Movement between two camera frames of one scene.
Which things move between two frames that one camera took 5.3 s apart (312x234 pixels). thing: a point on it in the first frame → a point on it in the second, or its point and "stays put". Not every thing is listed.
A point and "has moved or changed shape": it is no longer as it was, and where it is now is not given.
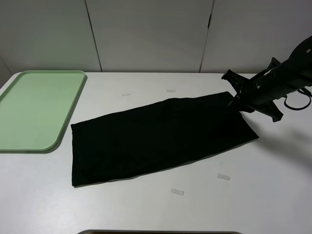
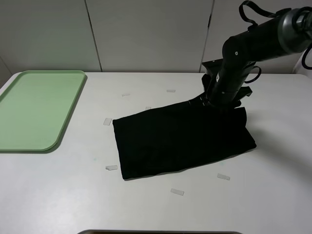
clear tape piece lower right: [223, 176] stays put
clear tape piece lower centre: [177, 191] stays put
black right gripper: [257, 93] → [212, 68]
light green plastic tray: [35, 107] stays put
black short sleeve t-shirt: [155, 137] has moved or changed shape
